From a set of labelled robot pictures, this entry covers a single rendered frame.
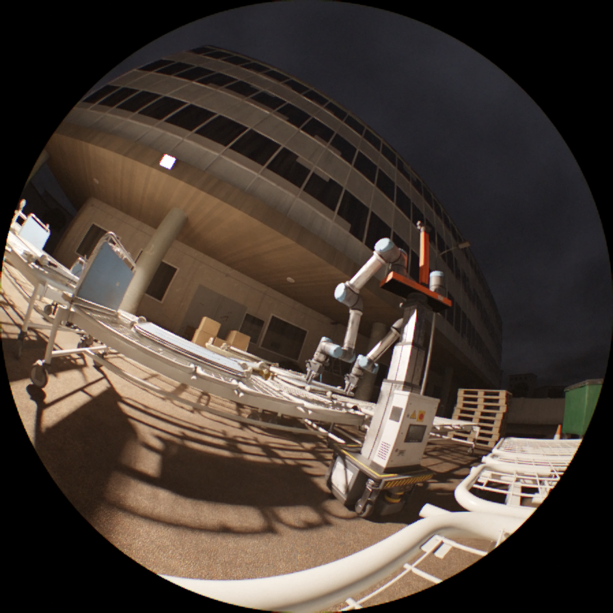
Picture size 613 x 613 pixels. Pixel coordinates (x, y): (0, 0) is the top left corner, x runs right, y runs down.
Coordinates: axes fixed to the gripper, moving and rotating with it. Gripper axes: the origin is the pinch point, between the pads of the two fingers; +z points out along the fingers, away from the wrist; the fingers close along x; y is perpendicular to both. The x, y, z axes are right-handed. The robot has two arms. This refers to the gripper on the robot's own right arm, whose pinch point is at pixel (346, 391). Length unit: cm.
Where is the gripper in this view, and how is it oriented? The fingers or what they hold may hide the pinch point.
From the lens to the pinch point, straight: 171.4
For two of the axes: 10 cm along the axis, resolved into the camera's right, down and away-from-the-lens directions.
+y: -7.5, -4.3, -5.1
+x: 5.2, 1.0, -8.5
